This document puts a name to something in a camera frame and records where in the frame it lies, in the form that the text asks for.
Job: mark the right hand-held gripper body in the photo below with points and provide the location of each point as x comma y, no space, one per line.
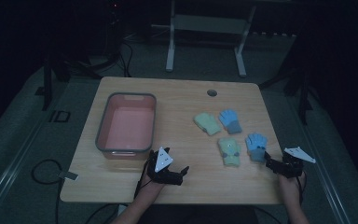
292,168

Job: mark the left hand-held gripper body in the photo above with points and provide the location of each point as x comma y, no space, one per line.
163,159

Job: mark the blue knit glove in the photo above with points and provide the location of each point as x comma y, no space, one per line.
256,144
230,121

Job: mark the pink basin with grey rim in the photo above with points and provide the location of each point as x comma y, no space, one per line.
127,127

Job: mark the person's right hand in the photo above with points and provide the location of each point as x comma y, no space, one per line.
290,189

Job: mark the person's left hand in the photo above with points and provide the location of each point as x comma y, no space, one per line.
151,191

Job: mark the green knit glove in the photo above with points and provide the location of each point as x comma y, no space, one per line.
229,158
207,123

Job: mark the person's dark clothing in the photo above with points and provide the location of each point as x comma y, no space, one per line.
199,216

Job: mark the black tripod stand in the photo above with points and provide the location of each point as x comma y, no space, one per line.
303,99
46,88

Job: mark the grey plug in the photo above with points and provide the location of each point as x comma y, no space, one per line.
68,175

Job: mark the white metal stand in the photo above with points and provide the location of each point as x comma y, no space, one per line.
208,24

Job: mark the black floor bracket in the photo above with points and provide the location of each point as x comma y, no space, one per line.
60,116

